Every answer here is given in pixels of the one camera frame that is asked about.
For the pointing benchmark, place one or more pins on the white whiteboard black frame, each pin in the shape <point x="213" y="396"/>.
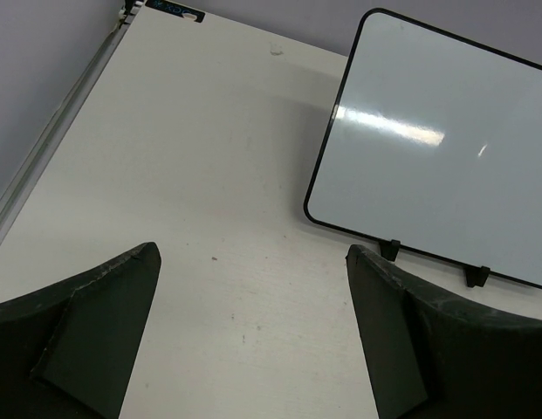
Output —
<point x="434" y="146"/>

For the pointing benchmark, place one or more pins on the blue label left corner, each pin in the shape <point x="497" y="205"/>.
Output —
<point x="176" y="9"/>

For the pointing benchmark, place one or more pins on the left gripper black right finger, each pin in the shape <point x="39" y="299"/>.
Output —
<point x="431" y="353"/>

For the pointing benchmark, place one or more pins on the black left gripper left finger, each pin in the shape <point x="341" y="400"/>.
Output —
<point x="68" y="350"/>

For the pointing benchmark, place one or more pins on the aluminium table frame rail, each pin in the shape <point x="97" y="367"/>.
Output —
<point x="51" y="54"/>

